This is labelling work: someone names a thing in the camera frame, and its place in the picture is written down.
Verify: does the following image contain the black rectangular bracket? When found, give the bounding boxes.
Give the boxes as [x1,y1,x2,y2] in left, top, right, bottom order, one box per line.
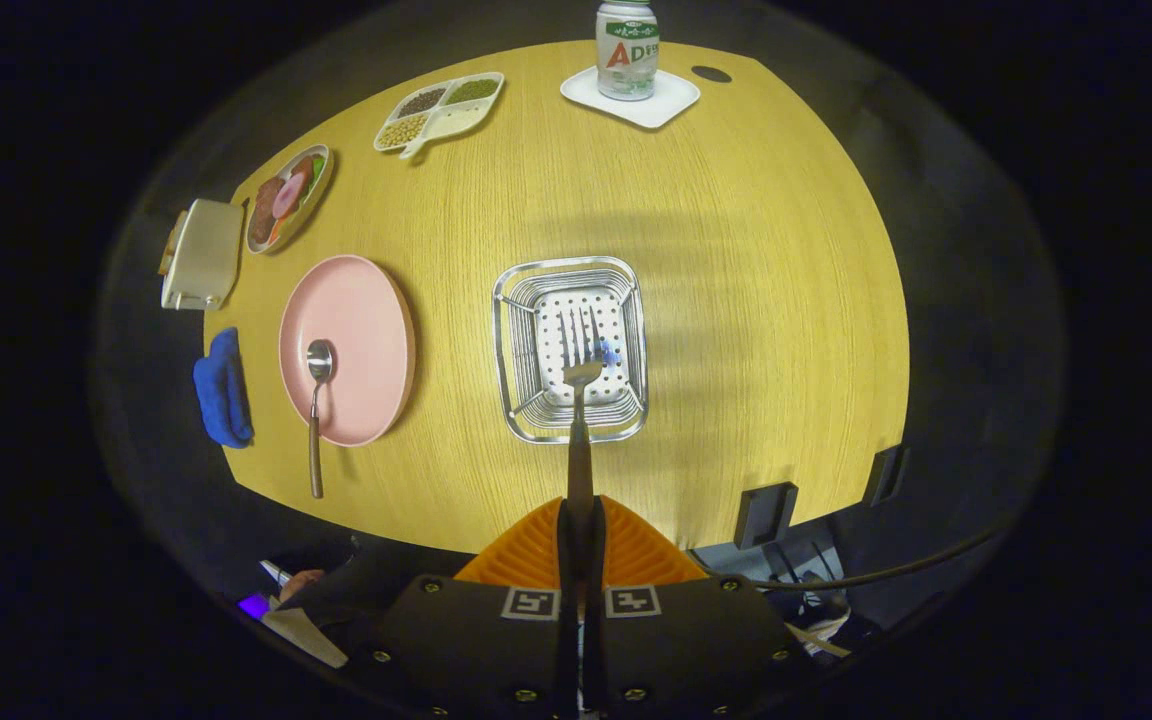
[866,443,909,508]
[733,481,799,550]

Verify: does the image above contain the pink ham slice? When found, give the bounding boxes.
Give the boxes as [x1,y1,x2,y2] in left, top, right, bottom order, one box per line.
[271,173,308,221]

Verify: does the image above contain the dark brown beans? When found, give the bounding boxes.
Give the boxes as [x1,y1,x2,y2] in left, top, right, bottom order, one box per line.
[395,87,447,119]

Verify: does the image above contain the spoon with wooden handle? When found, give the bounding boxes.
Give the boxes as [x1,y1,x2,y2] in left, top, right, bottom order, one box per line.
[305,339,336,500]

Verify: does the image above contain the yellow soybeans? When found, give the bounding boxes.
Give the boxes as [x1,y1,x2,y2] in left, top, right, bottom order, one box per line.
[377,114,430,149]

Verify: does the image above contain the white square coaster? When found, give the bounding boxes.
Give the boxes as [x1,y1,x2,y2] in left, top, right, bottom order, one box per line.
[560,66,702,131]

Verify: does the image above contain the metal wire basket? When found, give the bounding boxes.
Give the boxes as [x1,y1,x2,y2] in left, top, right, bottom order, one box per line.
[492,256,650,444]

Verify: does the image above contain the blue folded cloth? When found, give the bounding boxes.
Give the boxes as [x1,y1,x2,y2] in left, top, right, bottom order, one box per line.
[192,327,255,449]

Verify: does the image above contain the white divided tray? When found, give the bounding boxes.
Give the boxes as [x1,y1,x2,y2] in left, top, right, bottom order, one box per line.
[373,71,506,161]

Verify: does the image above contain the grey food plate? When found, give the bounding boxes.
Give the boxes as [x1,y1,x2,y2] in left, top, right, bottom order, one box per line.
[243,144,335,256]

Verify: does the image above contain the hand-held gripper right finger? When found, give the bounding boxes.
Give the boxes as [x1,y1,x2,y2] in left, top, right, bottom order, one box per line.
[584,495,802,719]

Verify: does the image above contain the large brown meat piece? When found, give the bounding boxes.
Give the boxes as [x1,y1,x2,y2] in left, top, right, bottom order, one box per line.
[249,178,284,246]

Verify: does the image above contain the toast slice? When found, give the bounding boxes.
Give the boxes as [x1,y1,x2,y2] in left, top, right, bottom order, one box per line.
[158,210,187,276]

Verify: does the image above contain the white green-label drink bottle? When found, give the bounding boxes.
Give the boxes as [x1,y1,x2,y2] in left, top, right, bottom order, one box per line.
[595,0,660,102]

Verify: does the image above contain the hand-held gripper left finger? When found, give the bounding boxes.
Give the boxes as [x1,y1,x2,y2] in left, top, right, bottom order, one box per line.
[366,497,578,719]

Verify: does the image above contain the pink round plate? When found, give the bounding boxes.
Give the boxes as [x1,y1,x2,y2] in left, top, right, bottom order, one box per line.
[278,254,417,448]

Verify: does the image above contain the fork with wooden handle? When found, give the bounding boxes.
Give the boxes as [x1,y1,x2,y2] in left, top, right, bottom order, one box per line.
[557,306,609,531]

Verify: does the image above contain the cream white toaster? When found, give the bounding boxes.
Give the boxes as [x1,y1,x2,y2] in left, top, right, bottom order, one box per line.
[160,198,246,311]

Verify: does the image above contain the black cable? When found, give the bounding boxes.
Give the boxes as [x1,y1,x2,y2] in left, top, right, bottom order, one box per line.
[736,520,1012,591]

